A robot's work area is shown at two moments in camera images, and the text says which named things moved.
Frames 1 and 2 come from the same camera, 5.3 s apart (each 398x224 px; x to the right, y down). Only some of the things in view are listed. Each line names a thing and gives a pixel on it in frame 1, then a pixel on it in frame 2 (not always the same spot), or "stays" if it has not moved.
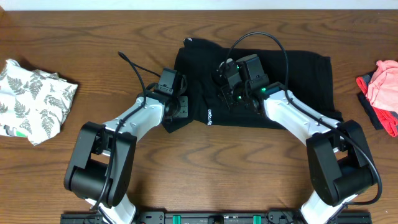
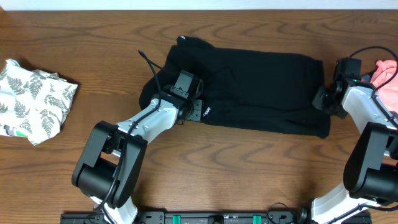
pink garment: x=382 y=91 stays
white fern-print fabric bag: x=33 y=102 stays
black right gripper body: x=234 y=97 -> x=321 y=100
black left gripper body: x=180 y=107 -> x=194 y=111
